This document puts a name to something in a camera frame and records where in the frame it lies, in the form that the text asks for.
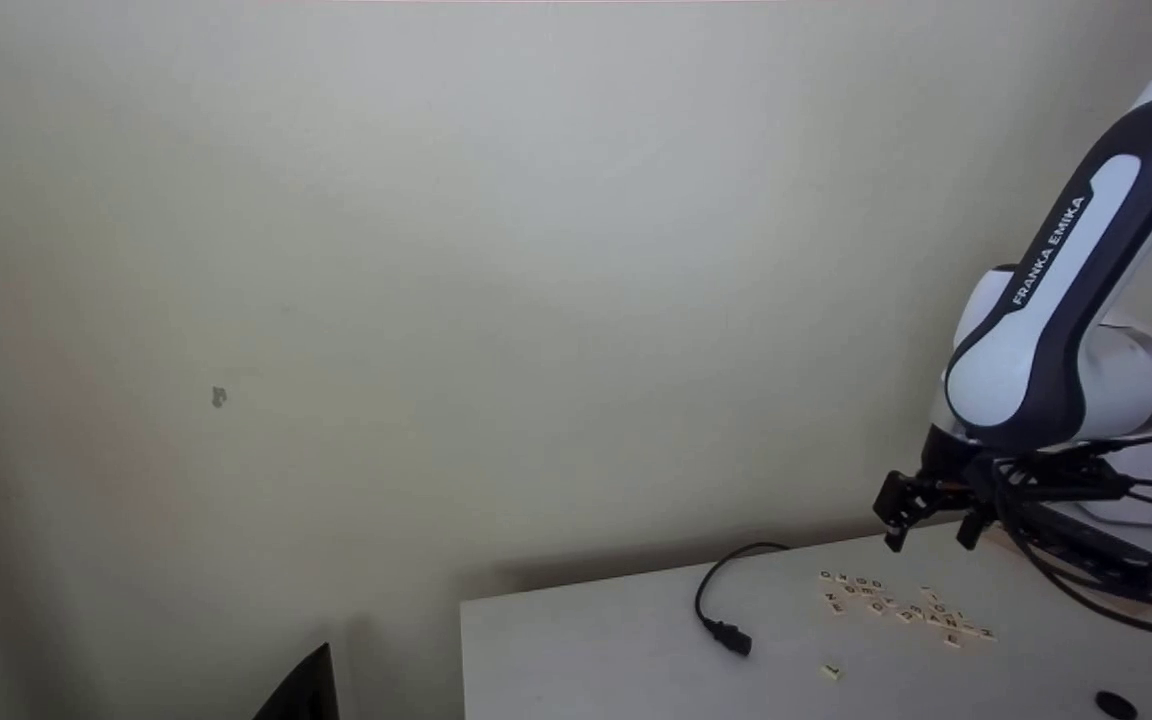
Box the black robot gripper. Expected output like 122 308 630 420
871 429 1003 551

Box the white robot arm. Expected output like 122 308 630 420
871 79 1152 548

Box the cluster of cream letter tiles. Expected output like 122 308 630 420
818 569 992 646

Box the black remote control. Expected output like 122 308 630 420
1018 503 1152 591

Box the black round cap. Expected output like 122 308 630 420
1091 692 1138 720

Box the black monitor corner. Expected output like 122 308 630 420
257 644 341 720

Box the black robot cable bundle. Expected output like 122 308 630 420
990 429 1152 644

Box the black power cable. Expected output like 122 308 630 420
692 536 791 658

